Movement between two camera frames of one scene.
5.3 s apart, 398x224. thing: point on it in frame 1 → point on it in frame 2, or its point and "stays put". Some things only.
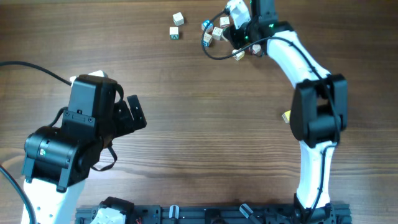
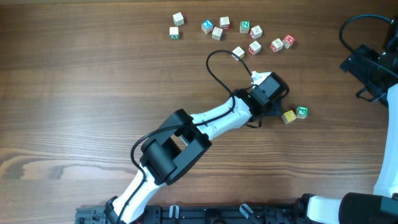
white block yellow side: (239, 55) stays put
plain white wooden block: (178, 18) stays put
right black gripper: (232, 35) → (355, 63)
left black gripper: (126, 123) → (278, 109)
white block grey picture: (216, 33) stays put
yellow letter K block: (286, 116) stays put
